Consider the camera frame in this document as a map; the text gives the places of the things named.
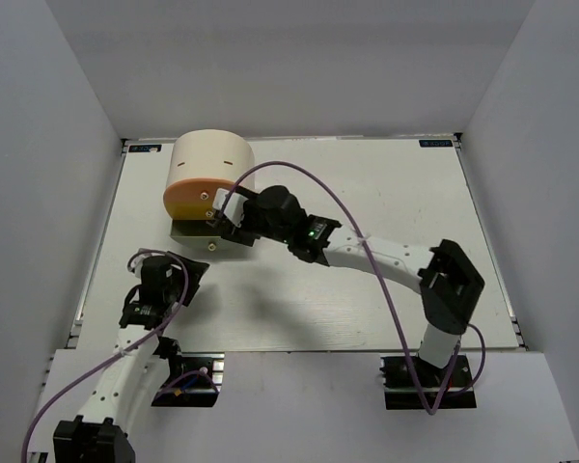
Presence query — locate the beige orange round organizer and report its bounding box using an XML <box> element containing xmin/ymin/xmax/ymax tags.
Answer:
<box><xmin>163</xmin><ymin>129</ymin><xmax>255</xmax><ymax>252</ymax></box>

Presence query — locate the blue label sticker right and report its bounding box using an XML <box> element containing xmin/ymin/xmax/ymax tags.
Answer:
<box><xmin>419</xmin><ymin>139</ymin><xmax>454</xmax><ymax>148</ymax></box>

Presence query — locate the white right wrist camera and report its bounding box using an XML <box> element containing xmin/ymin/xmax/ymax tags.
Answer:
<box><xmin>212</xmin><ymin>188</ymin><xmax>248</xmax><ymax>228</ymax></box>

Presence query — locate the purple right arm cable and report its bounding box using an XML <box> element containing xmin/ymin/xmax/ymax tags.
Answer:
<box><xmin>219</xmin><ymin>162</ymin><xmax>486</xmax><ymax>416</ymax></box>

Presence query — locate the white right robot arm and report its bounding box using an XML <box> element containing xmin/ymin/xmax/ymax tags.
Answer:
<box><xmin>213</xmin><ymin>185</ymin><xmax>484</xmax><ymax>385</ymax></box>

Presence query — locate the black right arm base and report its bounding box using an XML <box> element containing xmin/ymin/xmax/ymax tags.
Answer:
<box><xmin>380</xmin><ymin>355</ymin><xmax>477</xmax><ymax>411</ymax></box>

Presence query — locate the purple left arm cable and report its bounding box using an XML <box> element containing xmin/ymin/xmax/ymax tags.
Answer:
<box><xmin>18</xmin><ymin>248</ymin><xmax>218</xmax><ymax>463</ymax></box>

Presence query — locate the blue label sticker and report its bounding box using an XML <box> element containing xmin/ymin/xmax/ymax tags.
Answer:
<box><xmin>128</xmin><ymin>144</ymin><xmax>162</xmax><ymax>153</ymax></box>
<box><xmin>419</xmin><ymin>139</ymin><xmax>454</xmax><ymax>148</ymax></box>

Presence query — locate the blue label sticker left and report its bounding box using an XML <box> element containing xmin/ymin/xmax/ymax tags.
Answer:
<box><xmin>128</xmin><ymin>144</ymin><xmax>162</xmax><ymax>153</ymax></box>

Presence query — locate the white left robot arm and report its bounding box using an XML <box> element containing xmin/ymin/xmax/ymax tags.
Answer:
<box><xmin>52</xmin><ymin>249</ymin><xmax>209</xmax><ymax>462</ymax></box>

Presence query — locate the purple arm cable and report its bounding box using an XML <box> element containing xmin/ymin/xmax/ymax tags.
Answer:
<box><xmin>219</xmin><ymin>162</ymin><xmax>486</xmax><ymax>416</ymax></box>
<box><xmin>18</xmin><ymin>248</ymin><xmax>218</xmax><ymax>463</ymax></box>

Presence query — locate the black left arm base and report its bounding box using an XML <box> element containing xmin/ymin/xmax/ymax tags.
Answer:
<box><xmin>152</xmin><ymin>352</ymin><xmax>225</xmax><ymax>408</ymax></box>

